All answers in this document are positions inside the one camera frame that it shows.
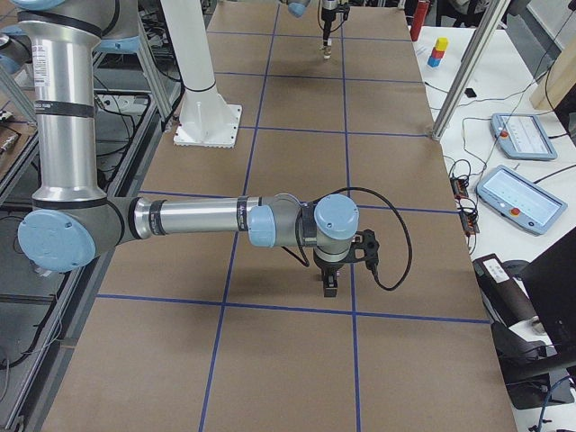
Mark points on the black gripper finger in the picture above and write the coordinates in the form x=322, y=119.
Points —
x=326, y=30
x=330, y=284

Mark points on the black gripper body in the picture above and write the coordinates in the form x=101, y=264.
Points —
x=328, y=19
x=328, y=266

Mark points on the white brass PPR valve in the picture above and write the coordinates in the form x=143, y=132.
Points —
x=326, y=49

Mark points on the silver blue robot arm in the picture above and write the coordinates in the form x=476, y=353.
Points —
x=73, y=220
x=297, y=8

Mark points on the red cylinder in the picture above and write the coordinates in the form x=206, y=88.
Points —
x=418, y=19

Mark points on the blue wooden block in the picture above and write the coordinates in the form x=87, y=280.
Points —
x=433, y=62

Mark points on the red wooden block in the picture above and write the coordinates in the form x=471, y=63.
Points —
x=437, y=54

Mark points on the yellow wooden block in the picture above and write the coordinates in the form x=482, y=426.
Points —
x=441, y=44

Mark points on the small black box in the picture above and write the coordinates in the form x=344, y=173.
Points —
x=469, y=92

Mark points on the near teach pendant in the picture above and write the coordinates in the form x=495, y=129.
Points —
x=520, y=201

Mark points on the teach pendant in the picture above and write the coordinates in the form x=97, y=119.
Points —
x=522, y=136
x=520, y=201

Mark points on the black monitor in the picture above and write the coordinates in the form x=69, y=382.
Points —
x=550, y=284

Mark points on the far teach pendant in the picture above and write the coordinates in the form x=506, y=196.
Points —
x=522, y=136

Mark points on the wooden board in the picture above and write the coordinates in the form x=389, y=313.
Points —
x=558, y=82

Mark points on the white camera stand column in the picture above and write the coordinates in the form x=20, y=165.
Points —
x=205, y=119

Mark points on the aluminium frame post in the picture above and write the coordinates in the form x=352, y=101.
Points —
x=477, y=45

